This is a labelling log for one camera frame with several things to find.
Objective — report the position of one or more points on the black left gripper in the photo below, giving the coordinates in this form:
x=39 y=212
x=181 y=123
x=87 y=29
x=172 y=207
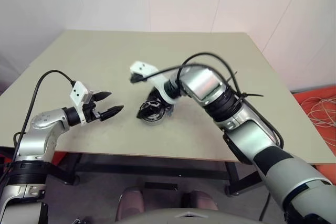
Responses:
x=90 y=113

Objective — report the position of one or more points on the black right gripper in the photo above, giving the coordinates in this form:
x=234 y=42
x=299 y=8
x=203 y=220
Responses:
x=158 y=96

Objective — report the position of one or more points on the black round motor lid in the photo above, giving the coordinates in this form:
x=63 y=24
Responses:
x=153 y=110

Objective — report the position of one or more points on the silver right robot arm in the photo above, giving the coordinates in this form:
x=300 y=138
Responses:
x=262 y=134

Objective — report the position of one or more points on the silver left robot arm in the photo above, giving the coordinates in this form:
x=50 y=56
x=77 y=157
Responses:
x=39 y=140

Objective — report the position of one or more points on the small orange cloth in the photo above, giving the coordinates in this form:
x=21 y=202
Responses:
x=59 y=158

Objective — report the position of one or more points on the dark brown rounded shape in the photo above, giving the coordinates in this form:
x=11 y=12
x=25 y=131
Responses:
x=131 y=203
x=199 y=200

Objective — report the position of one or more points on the black zip tie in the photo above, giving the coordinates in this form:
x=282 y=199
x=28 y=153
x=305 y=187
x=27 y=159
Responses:
x=252 y=95

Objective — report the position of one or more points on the grey robot torso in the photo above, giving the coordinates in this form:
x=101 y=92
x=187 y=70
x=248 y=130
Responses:
x=170 y=217

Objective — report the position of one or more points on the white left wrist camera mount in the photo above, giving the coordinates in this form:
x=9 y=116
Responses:
x=78 y=93

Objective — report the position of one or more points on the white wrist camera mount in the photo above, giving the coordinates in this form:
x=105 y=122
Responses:
x=78 y=93
x=143 y=67

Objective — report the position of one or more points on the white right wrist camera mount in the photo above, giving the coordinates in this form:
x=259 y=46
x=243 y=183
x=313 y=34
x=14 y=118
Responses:
x=143 y=67

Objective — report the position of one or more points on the black metal table frame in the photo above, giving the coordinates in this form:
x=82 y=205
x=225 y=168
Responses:
x=232 y=179

